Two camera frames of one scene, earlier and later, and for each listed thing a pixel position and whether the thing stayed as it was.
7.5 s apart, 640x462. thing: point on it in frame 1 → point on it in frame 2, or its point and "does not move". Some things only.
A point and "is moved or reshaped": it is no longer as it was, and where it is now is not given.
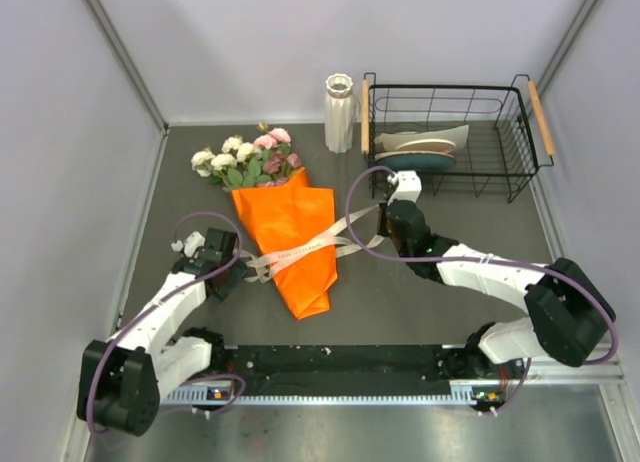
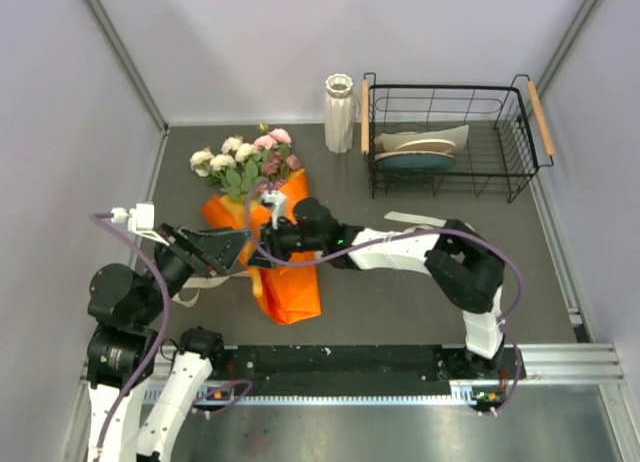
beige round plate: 428,146 does not move
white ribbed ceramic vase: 339,113 does not move
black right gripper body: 384,228 → 285,242
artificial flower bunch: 266,161 does not move
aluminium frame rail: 546,370 does not move
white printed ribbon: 317,247 is moved or reshaped
